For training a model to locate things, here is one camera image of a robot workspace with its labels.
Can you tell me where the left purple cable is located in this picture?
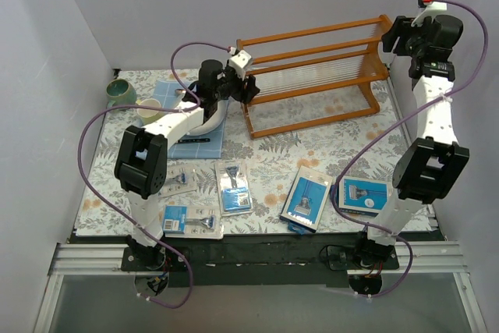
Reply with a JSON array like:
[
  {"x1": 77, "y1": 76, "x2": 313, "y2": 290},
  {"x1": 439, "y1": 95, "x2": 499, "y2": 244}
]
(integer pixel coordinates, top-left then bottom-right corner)
[{"x1": 76, "y1": 41, "x2": 235, "y2": 309}]

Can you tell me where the floral table mat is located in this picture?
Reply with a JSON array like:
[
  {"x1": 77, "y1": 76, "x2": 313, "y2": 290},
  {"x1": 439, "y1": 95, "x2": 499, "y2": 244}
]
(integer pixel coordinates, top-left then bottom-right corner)
[{"x1": 76, "y1": 81, "x2": 408, "y2": 237}]

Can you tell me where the aluminium frame rail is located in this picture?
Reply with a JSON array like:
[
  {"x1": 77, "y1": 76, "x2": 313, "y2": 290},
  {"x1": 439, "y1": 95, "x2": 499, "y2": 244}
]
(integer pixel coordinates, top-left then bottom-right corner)
[{"x1": 34, "y1": 241, "x2": 487, "y2": 332}]

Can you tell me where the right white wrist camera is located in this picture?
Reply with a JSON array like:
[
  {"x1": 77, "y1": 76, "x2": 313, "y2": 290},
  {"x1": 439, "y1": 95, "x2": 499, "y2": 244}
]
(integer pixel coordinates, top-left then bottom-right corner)
[{"x1": 411, "y1": 0, "x2": 447, "y2": 27}]

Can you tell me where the razor blister pack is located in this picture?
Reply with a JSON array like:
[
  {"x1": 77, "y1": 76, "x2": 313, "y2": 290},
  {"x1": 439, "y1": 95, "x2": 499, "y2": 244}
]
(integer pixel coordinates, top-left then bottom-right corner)
[
  {"x1": 214, "y1": 160, "x2": 253, "y2": 217},
  {"x1": 162, "y1": 205, "x2": 224, "y2": 240},
  {"x1": 159, "y1": 164, "x2": 197, "y2": 197}
]

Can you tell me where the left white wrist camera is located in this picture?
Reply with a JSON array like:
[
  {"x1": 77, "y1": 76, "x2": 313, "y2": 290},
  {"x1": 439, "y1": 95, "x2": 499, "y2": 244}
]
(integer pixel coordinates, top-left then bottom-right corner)
[{"x1": 228, "y1": 50, "x2": 253, "y2": 80}]

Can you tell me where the white paper plate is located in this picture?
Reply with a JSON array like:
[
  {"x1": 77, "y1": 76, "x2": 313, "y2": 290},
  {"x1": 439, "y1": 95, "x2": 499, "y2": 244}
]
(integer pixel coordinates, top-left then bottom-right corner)
[{"x1": 189, "y1": 100, "x2": 228, "y2": 136}]

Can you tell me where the black handled fork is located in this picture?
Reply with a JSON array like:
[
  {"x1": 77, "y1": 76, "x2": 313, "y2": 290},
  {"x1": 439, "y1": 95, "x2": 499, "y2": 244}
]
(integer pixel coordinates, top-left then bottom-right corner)
[{"x1": 177, "y1": 138, "x2": 211, "y2": 144}]

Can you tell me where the green ceramic mug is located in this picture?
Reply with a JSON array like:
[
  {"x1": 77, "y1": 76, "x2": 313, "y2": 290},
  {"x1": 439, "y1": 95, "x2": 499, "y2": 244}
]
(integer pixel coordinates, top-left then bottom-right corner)
[{"x1": 106, "y1": 79, "x2": 137, "y2": 108}]

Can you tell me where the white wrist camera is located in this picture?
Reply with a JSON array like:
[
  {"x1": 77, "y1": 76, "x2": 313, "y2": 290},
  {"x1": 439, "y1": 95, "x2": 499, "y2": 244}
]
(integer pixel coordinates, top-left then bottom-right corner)
[
  {"x1": 228, "y1": 50, "x2": 253, "y2": 80},
  {"x1": 411, "y1": 0, "x2": 447, "y2": 27}
]

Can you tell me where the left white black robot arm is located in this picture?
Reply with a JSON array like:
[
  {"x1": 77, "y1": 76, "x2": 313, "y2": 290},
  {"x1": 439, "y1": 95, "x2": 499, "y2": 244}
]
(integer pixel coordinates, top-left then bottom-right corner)
[{"x1": 114, "y1": 51, "x2": 260, "y2": 271}]

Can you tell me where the pale yellow cup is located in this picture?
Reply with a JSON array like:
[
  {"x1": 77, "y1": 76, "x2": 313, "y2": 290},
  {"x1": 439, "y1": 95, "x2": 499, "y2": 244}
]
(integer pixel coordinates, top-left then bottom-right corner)
[{"x1": 136, "y1": 98, "x2": 164, "y2": 126}]

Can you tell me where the white blue harrys razor box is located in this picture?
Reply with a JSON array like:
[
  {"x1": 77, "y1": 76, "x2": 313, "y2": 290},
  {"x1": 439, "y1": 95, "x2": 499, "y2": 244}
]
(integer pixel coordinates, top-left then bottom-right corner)
[{"x1": 330, "y1": 176, "x2": 392, "y2": 217}]

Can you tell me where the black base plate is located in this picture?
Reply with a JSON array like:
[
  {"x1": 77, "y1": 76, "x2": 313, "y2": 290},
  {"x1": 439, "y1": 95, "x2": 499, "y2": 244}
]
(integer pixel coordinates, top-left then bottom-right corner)
[{"x1": 120, "y1": 232, "x2": 401, "y2": 289}]

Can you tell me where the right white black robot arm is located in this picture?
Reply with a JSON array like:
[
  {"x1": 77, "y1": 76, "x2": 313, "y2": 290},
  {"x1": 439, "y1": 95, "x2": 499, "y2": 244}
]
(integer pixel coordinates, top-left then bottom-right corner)
[{"x1": 352, "y1": 15, "x2": 469, "y2": 269}]

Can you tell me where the orange wooden shelf rack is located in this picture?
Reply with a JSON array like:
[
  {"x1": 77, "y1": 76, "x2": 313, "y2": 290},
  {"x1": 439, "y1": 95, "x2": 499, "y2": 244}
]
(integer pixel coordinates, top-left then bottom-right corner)
[{"x1": 236, "y1": 14, "x2": 392, "y2": 139}]

